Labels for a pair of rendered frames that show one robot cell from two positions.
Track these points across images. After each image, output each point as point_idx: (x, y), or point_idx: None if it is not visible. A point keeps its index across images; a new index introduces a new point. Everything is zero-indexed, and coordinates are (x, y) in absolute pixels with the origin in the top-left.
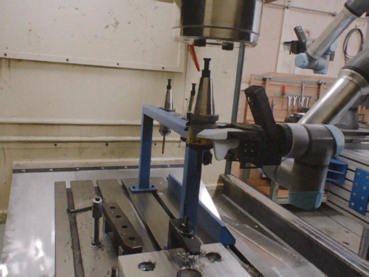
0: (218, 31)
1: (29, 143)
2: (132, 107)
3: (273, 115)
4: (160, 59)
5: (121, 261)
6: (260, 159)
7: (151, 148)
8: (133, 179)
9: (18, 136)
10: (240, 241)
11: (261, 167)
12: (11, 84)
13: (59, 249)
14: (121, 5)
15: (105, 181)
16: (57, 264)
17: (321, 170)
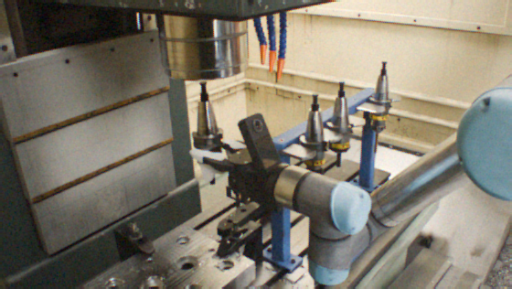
0: (165, 69)
1: (325, 101)
2: (432, 79)
3: (258, 153)
4: (476, 14)
5: (179, 228)
6: (242, 195)
7: (371, 142)
8: (378, 172)
9: (315, 91)
10: (341, 286)
11: (245, 204)
12: (313, 39)
13: (215, 206)
14: None
15: (348, 164)
16: (198, 214)
17: (316, 240)
